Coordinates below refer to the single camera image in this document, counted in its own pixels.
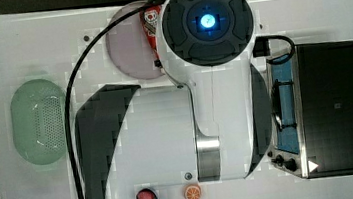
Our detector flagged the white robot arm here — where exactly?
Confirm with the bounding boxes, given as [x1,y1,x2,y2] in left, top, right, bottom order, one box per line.
[75,0,269,199]

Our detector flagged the grey round plate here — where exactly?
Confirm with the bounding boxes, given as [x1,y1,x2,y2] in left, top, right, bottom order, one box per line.
[105,12,163,80]

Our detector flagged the red ketchup bottle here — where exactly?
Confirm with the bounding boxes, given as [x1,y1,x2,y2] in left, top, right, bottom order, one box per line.
[140,5,161,59]

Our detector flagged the orange slice toy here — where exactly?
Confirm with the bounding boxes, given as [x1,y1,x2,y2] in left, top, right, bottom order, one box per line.
[183,184,202,199]

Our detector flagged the red toy fruit in bowl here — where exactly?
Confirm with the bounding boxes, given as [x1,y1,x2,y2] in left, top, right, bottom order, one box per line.
[136,189,157,199]

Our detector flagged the black toaster oven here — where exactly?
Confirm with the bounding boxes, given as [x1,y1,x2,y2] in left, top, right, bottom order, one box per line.
[267,41,353,179]

